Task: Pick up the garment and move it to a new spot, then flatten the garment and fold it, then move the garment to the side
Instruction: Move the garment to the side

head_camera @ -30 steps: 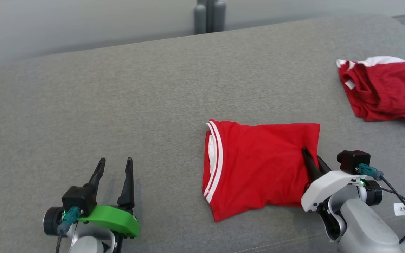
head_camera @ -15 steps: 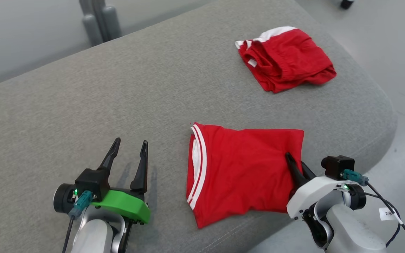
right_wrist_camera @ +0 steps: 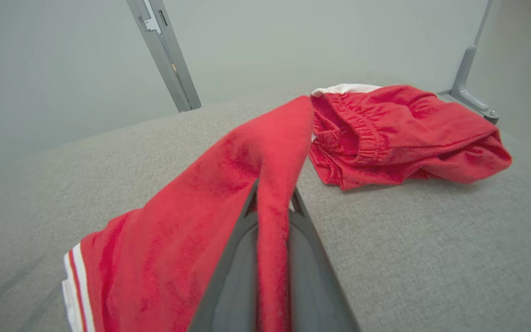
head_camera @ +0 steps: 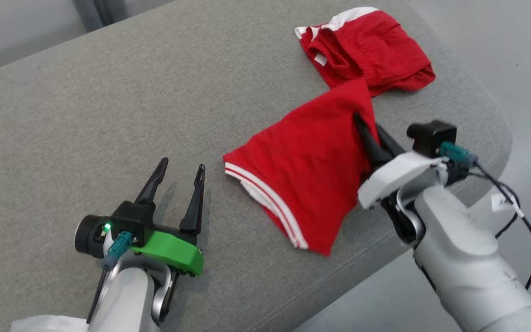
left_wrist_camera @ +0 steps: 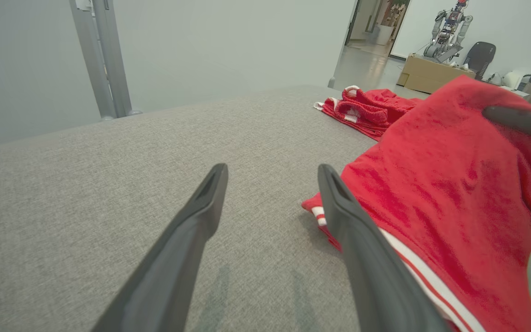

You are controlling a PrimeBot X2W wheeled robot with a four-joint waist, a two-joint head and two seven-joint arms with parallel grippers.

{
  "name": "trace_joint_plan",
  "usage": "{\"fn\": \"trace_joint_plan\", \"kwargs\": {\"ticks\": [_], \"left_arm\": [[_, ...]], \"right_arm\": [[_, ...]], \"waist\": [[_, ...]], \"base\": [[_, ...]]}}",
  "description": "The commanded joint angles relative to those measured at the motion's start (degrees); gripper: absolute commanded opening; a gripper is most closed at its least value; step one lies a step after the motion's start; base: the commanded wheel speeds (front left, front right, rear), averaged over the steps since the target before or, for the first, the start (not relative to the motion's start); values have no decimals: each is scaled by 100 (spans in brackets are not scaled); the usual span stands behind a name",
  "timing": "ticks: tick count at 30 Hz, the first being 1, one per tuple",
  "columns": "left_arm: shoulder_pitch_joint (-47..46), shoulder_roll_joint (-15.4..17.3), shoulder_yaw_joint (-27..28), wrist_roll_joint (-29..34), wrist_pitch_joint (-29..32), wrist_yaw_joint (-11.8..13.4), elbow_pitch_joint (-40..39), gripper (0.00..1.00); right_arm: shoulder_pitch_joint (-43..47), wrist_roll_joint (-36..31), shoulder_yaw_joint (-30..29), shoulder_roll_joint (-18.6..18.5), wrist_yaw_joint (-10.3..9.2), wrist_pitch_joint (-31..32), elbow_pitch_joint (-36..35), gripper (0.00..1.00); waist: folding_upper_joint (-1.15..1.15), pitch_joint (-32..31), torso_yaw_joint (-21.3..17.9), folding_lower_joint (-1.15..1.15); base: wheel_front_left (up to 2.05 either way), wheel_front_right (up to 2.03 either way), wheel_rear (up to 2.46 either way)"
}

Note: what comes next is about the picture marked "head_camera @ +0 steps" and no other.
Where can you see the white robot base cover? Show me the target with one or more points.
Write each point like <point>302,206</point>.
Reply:
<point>49,324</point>

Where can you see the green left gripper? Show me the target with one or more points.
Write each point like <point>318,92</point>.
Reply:
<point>173,251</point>

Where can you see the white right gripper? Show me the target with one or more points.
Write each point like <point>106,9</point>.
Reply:
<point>397,177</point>

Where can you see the grey vertical pipes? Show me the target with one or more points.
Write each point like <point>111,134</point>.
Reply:
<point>102,11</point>

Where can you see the red Bulls basketball jersey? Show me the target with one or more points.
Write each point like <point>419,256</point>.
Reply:
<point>307,166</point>

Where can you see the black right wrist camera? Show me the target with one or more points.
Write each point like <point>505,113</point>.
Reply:
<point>431,137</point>

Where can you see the grey fabric sofa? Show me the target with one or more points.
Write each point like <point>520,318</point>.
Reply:
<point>85,115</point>

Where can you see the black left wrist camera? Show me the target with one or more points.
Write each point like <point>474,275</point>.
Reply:
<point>132,221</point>

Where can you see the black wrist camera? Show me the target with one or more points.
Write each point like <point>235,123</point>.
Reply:
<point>132,221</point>
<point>431,137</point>

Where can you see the red shorts white stripe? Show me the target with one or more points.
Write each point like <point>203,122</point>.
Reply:
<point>376,46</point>

